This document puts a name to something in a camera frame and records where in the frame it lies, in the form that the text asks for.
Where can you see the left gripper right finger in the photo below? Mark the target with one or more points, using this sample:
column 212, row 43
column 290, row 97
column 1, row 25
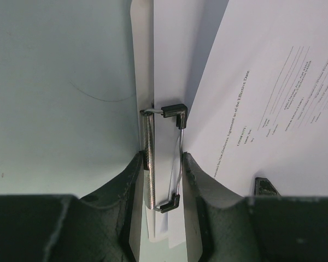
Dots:
column 220, row 225

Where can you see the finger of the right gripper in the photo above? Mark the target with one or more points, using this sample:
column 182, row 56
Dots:
column 263, row 187

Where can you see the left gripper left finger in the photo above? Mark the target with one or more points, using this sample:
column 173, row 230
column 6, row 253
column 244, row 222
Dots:
column 104, row 225

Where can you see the sparse text paper sheet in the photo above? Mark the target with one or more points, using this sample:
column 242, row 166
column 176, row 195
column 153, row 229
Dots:
column 261, row 108

